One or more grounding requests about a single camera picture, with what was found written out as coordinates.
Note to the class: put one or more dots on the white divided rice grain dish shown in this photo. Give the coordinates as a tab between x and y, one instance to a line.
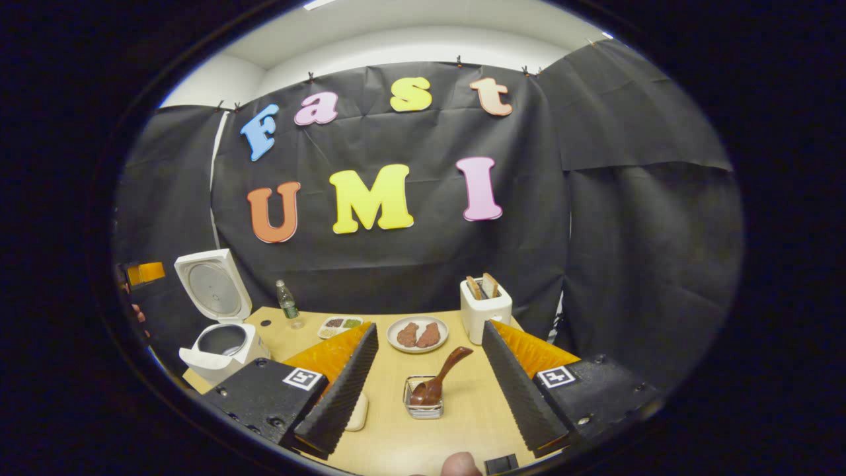
334	325

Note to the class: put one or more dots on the white rice cooker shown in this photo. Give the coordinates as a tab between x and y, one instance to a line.
254	354

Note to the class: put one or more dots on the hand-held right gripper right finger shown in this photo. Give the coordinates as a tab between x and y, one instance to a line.
519	390

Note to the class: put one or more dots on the brown meat piece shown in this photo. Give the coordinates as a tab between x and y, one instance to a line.
407	335
429	335

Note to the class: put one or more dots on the white round plate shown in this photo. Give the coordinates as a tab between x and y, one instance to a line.
393	334

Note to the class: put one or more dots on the white toaster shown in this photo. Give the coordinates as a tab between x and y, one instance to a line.
486	317

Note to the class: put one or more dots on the brown wooden spoon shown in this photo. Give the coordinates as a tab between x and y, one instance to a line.
449	367

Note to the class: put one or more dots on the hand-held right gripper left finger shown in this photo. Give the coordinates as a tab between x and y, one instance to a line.
344	396

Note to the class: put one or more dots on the black backdrop cloth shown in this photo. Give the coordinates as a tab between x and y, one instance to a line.
628	231

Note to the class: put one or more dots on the beige cutting board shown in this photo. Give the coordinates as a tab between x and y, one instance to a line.
358	413

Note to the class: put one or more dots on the toast slice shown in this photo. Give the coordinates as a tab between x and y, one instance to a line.
474	288
491	285

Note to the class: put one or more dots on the large ceiling light panel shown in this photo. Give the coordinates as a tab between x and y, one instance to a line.
318	3

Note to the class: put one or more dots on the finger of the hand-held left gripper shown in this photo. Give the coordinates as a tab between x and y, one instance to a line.
149	272

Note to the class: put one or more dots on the clear plastic water bottle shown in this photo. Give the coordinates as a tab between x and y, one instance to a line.
287	307

